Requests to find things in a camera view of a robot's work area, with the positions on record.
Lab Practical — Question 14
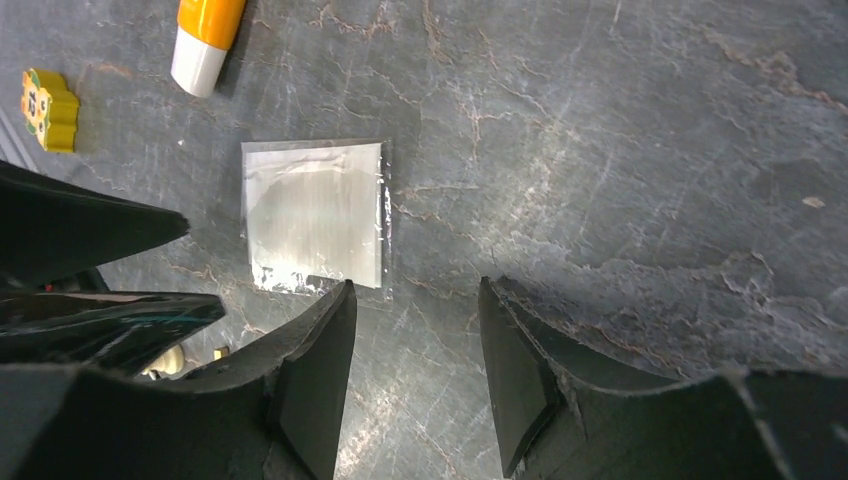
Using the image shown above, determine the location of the yellow owl number block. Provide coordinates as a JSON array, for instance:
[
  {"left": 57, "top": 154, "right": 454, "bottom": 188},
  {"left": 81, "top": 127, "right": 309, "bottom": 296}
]
[{"left": 21, "top": 68, "right": 80, "bottom": 153}]

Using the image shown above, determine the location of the orange white cream tube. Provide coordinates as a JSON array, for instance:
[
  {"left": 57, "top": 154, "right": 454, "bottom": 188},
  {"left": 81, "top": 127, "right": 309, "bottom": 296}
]
[{"left": 170, "top": 0, "right": 247, "bottom": 98}]

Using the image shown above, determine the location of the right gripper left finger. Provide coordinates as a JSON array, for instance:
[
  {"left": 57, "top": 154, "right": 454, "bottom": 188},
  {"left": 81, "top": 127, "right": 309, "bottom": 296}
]
[{"left": 1, "top": 281, "right": 357, "bottom": 479}]

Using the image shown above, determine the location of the small cream chess pawn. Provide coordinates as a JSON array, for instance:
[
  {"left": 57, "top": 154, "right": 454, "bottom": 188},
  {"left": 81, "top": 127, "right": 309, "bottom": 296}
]
[{"left": 142, "top": 345, "right": 185, "bottom": 380}]

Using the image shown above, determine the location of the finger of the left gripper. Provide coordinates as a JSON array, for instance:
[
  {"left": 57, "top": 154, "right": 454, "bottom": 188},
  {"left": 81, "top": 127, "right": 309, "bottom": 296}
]
[
  {"left": 1, "top": 161, "right": 190, "bottom": 289},
  {"left": 1, "top": 292, "right": 226, "bottom": 376}
]

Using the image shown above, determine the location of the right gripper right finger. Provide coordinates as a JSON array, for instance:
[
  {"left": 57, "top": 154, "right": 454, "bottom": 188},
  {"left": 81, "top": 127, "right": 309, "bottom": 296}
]
[{"left": 478, "top": 277, "right": 847, "bottom": 479}]

